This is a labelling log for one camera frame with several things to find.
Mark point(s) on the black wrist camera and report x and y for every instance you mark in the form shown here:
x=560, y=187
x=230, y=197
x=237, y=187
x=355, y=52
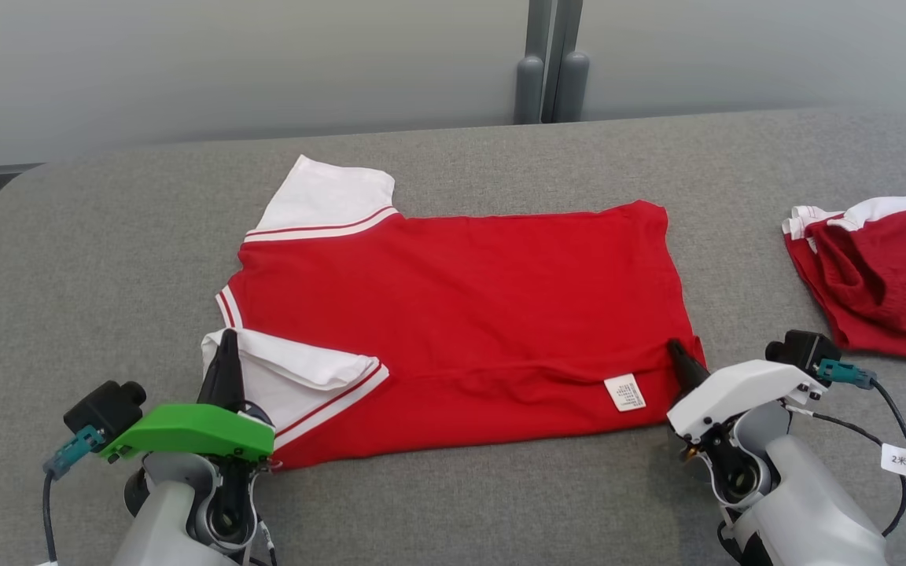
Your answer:
x=803, y=350
x=107, y=405

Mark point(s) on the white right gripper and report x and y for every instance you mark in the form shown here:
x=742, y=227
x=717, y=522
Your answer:
x=736, y=389

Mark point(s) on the red shorts white waistband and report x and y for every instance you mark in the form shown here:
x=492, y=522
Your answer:
x=885, y=291

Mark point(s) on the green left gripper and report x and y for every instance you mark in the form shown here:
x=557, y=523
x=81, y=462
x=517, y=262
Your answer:
x=185, y=428

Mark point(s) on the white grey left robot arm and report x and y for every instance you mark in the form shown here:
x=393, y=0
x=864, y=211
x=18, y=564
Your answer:
x=166, y=519

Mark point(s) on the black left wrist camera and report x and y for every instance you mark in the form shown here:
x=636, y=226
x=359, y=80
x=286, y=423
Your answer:
x=107, y=405

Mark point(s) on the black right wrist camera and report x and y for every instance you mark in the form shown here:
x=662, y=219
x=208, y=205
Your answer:
x=803, y=350

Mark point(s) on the red shirt white sleeves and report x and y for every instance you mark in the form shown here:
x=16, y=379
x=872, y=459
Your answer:
x=461, y=314

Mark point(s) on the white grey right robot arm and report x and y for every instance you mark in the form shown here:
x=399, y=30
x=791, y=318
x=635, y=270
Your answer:
x=807, y=503

